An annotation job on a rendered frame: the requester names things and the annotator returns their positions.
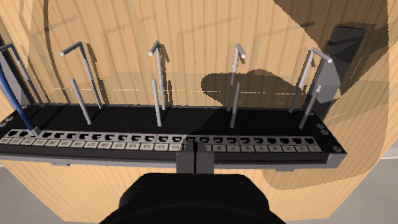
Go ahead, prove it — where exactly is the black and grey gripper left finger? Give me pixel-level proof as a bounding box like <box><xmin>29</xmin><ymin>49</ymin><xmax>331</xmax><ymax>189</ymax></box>
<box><xmin>176</xmin><ymin>141</ymin><xmax>195</xmax><ymax>173</ymax></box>

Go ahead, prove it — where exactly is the blue cable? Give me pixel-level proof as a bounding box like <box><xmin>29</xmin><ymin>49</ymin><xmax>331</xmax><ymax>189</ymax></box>
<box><xmin>0</xmin><ymin>63</ymin><xmax>29</xmax><ymax>121</ymax></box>

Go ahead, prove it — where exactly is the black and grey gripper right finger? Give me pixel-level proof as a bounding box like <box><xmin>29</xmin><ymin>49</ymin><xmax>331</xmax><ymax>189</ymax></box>
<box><xmin>195</xmin><ymin>142</ymin><xmax>214</xmax><ymax>174</ymax></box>

